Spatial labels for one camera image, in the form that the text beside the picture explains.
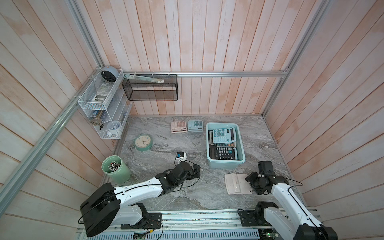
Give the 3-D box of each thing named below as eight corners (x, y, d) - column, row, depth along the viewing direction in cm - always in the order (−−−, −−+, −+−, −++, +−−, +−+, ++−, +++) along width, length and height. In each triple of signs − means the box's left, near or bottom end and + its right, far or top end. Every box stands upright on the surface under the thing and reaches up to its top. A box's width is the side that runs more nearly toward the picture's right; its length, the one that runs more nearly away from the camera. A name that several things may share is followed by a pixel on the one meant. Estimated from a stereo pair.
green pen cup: (110, 183, 87) (95, 171, 74) (115, 168, 94) (102, 154, 80) (128, 183, 87) (117, 171, 74) (132, 168, 94) (122, 154, 80)
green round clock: (132, 151, 102) (131, 148, 99) (137, 136, 110) (135, 133, 108) (151, 151, 102) (150, 148, 99) (153, 136, 110) (153, 133, 108)
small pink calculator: (171, 133, 111) (171, 131, 109) (170, 123, 117) (170, 121, 115) (187, 132, 112) (187, 130, 110) (185, 122, 118) (185, 120, 116)
